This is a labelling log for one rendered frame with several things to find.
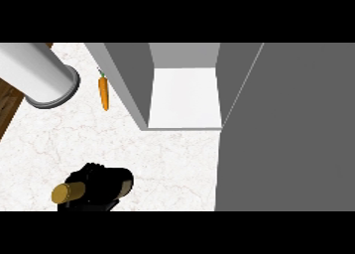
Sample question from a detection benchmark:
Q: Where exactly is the grey open cabinet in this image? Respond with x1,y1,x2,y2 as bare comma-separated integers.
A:
85,43,267,132

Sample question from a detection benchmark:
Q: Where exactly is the black wine bottle gold cap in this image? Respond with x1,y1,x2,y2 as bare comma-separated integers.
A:
51,162,137,212

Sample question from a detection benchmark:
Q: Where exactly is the orange carrot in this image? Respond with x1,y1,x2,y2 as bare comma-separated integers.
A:
96,66,112,112

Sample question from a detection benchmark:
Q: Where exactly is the white cylinder with grey rim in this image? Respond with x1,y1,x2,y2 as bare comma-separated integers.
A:
0,43,84,110

